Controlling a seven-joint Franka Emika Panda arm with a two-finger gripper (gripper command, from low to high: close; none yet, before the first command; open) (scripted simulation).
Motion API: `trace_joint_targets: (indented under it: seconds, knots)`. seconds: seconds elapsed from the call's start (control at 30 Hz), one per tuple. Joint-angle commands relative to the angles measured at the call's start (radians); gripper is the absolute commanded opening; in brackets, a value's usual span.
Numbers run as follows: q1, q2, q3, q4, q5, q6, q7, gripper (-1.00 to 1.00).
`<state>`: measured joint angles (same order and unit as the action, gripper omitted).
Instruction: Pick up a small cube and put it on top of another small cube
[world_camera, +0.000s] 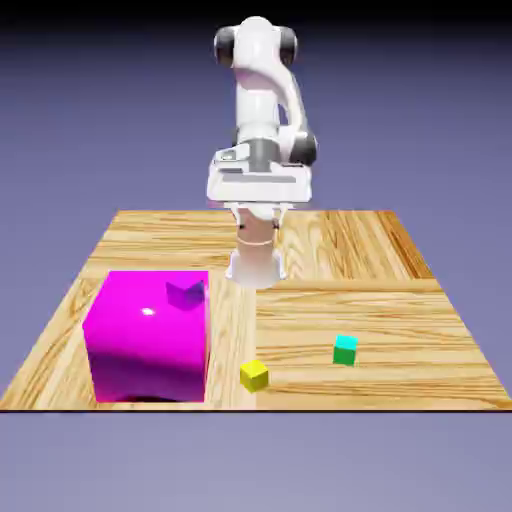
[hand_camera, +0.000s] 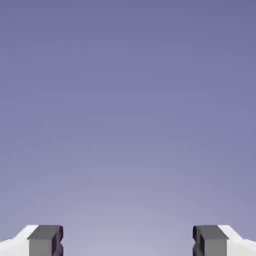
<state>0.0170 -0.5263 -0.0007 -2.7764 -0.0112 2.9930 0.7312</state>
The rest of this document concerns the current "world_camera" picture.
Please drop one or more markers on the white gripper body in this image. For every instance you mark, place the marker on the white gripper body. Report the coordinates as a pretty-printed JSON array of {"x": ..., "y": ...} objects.
[{"x": 256, "y": 190}]

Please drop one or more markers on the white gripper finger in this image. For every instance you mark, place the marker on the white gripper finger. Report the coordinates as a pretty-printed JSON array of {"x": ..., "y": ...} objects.
[
  {"x": 240, "y": 218},
  {"x": 280, "y": 216}
]

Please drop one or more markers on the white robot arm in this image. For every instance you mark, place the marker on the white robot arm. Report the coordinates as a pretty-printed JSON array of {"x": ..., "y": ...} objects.
[{"x": 256, "y": 112}]

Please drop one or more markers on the small purple cube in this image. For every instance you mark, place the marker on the small purple cube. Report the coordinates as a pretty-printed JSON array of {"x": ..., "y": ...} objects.
[{"x": 184, "y": 296}]

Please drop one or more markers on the small green cube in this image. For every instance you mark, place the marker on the small green cube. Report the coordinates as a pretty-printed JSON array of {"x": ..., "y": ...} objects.
[{"x": 344, "y": 352}]

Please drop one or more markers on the small yellow cube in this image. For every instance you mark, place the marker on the small yellow cube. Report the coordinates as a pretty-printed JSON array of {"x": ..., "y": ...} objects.
[{"x": 254, "y": 376}]

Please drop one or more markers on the large magenta box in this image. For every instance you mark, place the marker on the large magenta box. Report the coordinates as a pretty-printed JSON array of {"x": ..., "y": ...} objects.
[{"x": 144, "y": 340}]

